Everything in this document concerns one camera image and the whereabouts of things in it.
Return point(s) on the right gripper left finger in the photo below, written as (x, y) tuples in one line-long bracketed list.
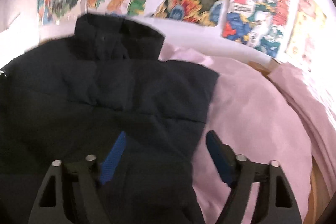
[(69, 192)]

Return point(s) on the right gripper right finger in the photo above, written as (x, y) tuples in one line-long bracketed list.
[(275, 201)]

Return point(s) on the black puffer jacket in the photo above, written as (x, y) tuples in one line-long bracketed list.
[(73, 96)]

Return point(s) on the pink pillow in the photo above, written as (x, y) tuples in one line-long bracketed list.
[(317, 113)]

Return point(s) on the pink duvet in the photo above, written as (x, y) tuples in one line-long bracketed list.
[(250, 115)]

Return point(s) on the pink pig drawing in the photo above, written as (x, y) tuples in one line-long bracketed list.
[(305, 35)]

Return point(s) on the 2024 dragon drawing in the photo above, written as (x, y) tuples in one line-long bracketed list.
[(263, 25)]

